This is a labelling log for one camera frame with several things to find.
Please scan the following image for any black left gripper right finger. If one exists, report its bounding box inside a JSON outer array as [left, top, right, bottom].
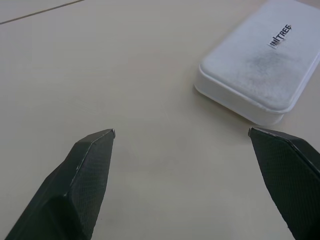
[[247, 126, 320, 240]]

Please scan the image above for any white plastic box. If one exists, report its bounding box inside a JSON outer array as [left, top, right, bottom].
[[193, 0, 320, 126]]

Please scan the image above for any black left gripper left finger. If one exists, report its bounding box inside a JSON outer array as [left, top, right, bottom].
[[4, 128, 116, 240]]

